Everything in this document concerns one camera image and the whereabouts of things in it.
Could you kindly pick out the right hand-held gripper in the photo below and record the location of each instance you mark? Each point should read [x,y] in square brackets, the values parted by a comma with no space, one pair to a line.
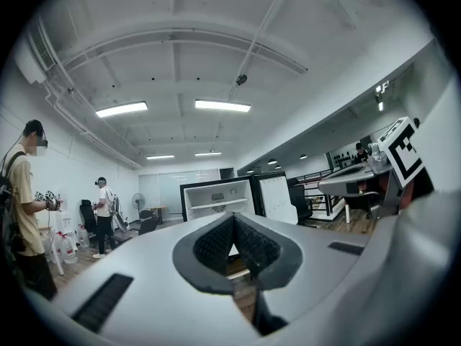
[403,150]

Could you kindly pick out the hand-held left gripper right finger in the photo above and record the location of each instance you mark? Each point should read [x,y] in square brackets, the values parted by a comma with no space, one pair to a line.
[263,251]

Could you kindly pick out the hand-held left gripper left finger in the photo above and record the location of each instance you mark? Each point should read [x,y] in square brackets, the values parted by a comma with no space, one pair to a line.
[205,251]

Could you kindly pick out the white wire fridge shelf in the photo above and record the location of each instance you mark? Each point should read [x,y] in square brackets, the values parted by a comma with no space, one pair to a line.
[216,204]

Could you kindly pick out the person's right forearm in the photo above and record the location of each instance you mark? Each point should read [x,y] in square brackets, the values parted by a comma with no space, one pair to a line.
[425,186]

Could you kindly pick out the white pegboard with black items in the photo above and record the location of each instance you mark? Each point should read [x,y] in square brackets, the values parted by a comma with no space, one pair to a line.
[342,159]

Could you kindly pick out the black metal railing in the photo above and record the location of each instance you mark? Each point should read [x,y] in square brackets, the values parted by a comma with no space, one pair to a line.
[315,174]

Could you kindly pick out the white open-front cabinet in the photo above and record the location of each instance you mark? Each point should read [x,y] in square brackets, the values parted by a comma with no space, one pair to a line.
[201,195]

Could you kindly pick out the black office chair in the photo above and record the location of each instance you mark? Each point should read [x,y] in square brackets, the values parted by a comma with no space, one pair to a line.
[299,200]
[87,213]
[147,222]

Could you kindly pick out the wooden table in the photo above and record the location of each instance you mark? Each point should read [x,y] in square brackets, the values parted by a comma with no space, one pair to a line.
[156,208]

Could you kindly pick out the frosted glass partition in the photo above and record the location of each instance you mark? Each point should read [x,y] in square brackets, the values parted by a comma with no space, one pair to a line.
[169,193]

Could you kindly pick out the white ceiling track lights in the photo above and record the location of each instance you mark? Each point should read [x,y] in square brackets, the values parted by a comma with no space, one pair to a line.
[381,105]

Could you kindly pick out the black standing fan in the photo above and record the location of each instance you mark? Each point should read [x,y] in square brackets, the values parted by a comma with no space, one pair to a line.
[138,201]

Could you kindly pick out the ceiling light panel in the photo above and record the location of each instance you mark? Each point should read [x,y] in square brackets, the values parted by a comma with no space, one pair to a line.
[160,156]
[223,105]
[208,154]
[122,109]

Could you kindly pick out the white water dispenser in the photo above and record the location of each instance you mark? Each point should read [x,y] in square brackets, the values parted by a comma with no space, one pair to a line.
[66,220]

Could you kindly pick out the dark ceiling dome sensor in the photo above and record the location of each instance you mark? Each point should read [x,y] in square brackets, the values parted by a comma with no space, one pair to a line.
[241,80]

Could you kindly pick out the white ceiling conduit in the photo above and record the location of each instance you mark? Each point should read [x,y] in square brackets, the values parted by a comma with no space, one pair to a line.
[266,23]

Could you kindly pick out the white air conditioner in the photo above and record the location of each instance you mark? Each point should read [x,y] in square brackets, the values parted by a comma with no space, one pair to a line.
[32,63]

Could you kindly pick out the black wall monitor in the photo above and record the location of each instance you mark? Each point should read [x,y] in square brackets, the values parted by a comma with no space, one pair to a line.
[227,173]

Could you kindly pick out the white wall pipes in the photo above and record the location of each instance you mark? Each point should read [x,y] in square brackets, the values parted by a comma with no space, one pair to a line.
[84,132]

